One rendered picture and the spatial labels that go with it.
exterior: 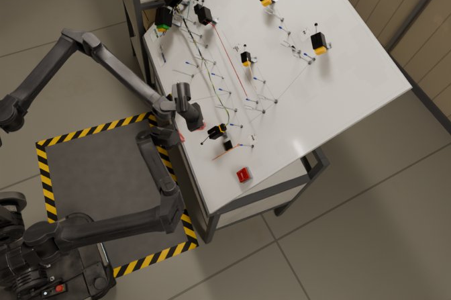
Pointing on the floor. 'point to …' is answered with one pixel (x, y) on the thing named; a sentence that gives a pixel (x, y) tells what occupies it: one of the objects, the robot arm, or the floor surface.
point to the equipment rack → (133, 2)
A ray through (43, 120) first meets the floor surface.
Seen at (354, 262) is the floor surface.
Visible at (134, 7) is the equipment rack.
